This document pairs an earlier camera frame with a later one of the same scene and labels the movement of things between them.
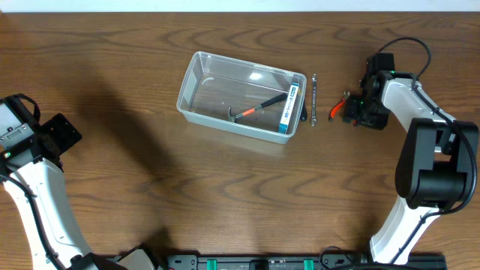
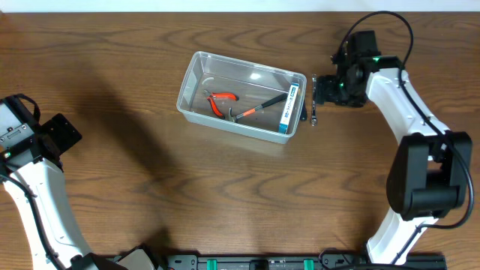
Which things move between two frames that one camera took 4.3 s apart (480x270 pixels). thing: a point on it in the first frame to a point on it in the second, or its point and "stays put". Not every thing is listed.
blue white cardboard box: x=283 y=128 stays put
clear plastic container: x=242 y=97 stays put
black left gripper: x=61 y=132 stays put
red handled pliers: x=334 y=108 to x=222 y=96
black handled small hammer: x=274 y=102 stays put
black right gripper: x=350 y=112 to x=324 y=91
